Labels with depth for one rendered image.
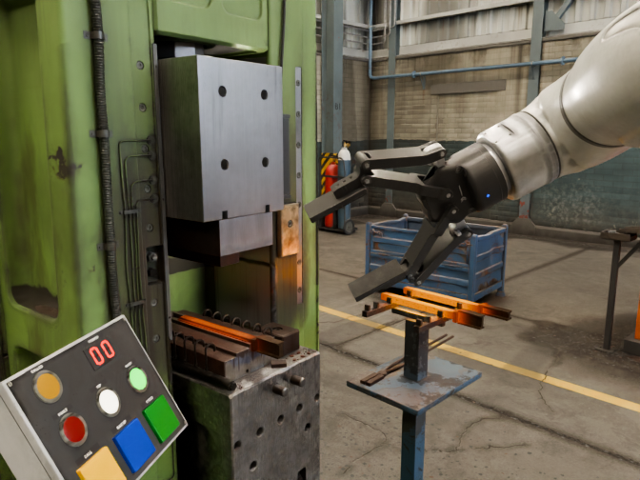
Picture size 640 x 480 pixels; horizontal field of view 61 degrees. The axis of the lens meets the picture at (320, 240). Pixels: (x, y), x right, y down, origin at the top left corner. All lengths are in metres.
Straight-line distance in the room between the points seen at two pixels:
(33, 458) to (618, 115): 0.93
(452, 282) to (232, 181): 3.88
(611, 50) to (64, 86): 1.10
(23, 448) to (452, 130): 9.27
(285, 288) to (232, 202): 0.51
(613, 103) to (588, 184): 8.36
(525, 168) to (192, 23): 1.11
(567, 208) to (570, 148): 8.38
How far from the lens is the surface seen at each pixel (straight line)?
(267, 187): 1.54
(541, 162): 0.65
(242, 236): 1.48
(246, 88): 1.48
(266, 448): 1.67
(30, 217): 1.68
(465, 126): 9.77
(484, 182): 0.64
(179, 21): 1.55
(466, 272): 5.07
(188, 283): 2.02
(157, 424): 1.21
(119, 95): 1.42
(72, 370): 1.11
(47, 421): 1.04
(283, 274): 1.85
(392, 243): 5.38
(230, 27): 1.66
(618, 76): 0.53
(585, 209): 8.94
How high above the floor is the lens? 1.58
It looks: 11 degrees down
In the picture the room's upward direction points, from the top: straight up
